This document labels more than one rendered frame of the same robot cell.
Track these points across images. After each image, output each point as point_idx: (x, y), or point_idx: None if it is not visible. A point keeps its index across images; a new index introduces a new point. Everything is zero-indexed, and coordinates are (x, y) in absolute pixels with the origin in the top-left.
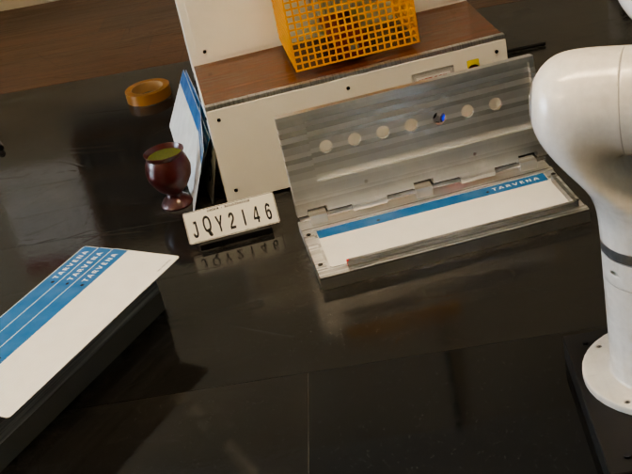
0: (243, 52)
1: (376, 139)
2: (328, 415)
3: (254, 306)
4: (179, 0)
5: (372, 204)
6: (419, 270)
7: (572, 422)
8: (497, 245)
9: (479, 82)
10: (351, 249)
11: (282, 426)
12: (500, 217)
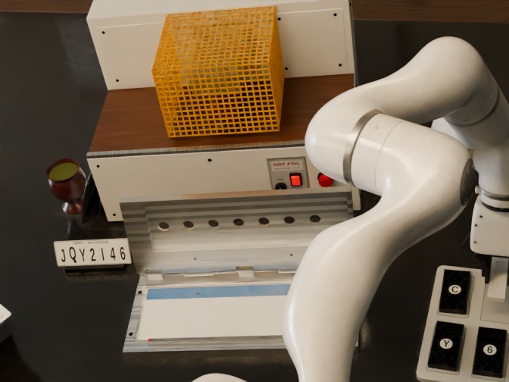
0: (151, 84)
1: (207, 228)
2: None
3: (71, 357)
4: (95, 39)
5: (200, 275)
6: (204, 363)
7: None
8: (274, 356)
9: (301, 201)
10: (161, 324)
11: None
12: None
